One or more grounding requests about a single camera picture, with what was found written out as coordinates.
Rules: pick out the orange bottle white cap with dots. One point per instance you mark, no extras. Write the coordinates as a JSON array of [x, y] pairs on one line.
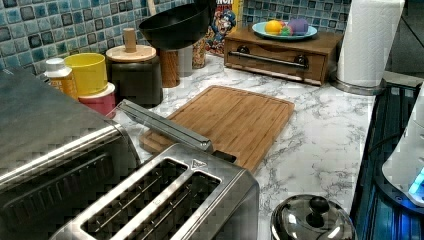
[[61, 76]]

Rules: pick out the yellow cup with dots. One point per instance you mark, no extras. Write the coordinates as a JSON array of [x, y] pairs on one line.
[[89, 70]]

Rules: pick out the green pink toy fruit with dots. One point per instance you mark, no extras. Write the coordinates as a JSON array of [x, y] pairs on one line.
[[286, 31]]

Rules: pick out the white paper towel roll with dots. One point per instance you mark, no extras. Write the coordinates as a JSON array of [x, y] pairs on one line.
[[367, 42]]

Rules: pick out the frosted plastic tumbler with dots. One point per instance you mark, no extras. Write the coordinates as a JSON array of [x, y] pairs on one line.
[[185, 61]]

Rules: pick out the wooden utensil holder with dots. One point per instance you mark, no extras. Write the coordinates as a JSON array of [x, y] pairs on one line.
[[169, 68]]

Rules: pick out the orange toy fruit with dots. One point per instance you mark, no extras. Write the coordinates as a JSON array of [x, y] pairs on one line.
[[273, 27]]

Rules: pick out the clear cereal jar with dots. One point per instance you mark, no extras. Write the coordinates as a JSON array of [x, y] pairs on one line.
[[199, 52]]

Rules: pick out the black bowl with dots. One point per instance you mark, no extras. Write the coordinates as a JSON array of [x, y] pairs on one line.
[[180, 26]]

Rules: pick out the stainless steel toaster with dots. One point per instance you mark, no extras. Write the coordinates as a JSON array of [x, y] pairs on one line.
[[181, 194]]

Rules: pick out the light blue plate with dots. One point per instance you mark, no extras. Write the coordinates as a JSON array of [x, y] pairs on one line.
[[258, 29]]

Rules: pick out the purple toy fruit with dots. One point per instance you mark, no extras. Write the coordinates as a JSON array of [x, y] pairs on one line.
[[299, 26]]

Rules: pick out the silver toaster oven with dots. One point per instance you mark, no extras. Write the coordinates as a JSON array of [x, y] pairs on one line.
[[58, 156]]

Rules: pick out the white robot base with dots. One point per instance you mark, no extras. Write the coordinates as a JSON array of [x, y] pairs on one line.
[[399, 175]]

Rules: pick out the black canister wooden lid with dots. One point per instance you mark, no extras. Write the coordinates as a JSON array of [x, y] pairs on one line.
[[135, 71]]

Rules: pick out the cereal box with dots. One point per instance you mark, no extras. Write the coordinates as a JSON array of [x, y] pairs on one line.
[[226, 20]]

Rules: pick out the pink container white lid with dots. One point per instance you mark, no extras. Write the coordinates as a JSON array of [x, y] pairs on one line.
[[103, 102]]

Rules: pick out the wooden drawer box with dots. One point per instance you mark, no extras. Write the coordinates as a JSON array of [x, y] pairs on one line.
[[307, 60]]

